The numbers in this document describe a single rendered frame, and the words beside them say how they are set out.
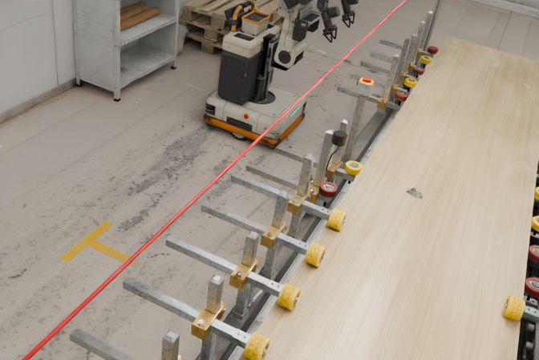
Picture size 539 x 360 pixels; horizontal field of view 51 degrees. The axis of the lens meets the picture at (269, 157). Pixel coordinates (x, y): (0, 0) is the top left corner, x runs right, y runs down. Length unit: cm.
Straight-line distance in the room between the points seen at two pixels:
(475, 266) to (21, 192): 279
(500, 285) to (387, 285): 47
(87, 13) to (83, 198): 166
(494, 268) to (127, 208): 230
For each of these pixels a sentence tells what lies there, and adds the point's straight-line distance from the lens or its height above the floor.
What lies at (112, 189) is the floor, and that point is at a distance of 395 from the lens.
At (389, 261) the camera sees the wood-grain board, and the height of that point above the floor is 90.
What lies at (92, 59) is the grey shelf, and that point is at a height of 31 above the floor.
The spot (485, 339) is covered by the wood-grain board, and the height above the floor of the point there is 90.
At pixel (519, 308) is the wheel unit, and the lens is 226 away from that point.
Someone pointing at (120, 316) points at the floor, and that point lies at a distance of 315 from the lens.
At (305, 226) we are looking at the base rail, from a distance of 268.
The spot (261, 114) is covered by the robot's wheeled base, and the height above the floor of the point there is 28.
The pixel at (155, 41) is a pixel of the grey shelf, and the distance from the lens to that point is 568.
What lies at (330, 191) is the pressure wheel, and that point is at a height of 91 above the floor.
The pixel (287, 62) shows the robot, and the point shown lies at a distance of 433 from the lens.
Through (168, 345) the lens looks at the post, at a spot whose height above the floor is 108.
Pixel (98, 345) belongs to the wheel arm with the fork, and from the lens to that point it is 181.
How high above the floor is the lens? 237
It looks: 33 degrees down
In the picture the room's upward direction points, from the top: 10 degrees clockwise
